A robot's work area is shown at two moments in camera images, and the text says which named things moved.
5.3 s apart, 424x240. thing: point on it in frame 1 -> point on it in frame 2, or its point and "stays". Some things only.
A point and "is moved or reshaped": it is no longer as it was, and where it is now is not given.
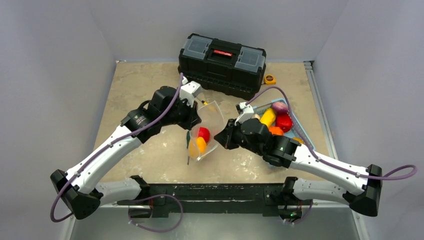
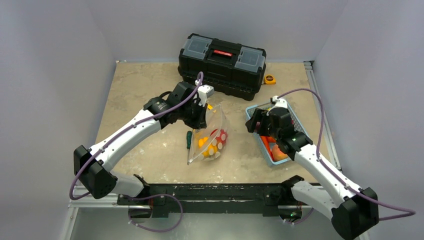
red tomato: (204, 132) is moved or reshaped
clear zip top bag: (204, 137) is moved or reshaped
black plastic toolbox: (225, 67) stays
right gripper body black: (227, 136) -> (257, 123)
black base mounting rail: (266, 198) stays
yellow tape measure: (269, 79) stays
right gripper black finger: (225, 136) -> (254, 124)
